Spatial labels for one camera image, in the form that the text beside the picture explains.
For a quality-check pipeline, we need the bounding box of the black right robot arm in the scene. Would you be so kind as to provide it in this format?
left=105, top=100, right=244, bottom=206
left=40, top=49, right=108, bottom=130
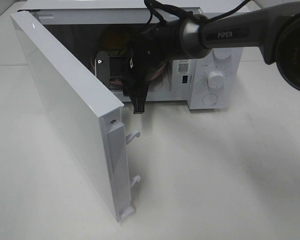
left=123, top=0, right=300, bottom=114

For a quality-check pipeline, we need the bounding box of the pink round plate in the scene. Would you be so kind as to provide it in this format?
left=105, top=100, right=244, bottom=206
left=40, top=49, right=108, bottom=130
left=90, top=55, right=167, bottom=88

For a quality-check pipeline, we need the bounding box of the white warning label sticker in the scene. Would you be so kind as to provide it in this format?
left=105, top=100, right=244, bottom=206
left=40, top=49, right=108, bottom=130
left=177, top=59, right=190, bottom=74

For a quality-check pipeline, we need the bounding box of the white microwave oven body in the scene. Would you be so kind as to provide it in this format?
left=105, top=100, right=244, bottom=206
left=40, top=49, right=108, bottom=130
left=11, top=0, right=243, bottom=111

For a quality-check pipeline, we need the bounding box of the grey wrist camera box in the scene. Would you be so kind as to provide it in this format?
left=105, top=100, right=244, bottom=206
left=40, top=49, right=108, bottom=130
left=95, top=50, right=127, bottom=86

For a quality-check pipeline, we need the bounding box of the upper white power knob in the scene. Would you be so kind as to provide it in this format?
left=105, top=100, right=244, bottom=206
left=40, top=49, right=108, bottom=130
left=213, top=48, right=233, bottom=60

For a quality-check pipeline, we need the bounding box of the white microwave door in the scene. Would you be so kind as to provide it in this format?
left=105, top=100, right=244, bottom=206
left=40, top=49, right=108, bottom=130
left=10, top=11, right=141, bottom=222

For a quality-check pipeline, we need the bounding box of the white round door button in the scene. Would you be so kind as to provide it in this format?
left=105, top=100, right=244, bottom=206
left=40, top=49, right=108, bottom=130
left=202, top=93, right=218, bottom=106

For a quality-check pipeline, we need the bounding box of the toy burger with lettuce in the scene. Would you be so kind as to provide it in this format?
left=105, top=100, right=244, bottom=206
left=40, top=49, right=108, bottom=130
left=96, top=24, right=137, bottom=56

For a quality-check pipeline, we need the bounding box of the white timer knob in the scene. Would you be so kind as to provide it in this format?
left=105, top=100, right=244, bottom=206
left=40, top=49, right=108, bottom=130
left=206, top=70, right=225, bottom=89

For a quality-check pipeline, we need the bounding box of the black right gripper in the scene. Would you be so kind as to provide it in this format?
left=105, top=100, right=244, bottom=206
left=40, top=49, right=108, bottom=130
left=122, top=24, right=175, bottom=114

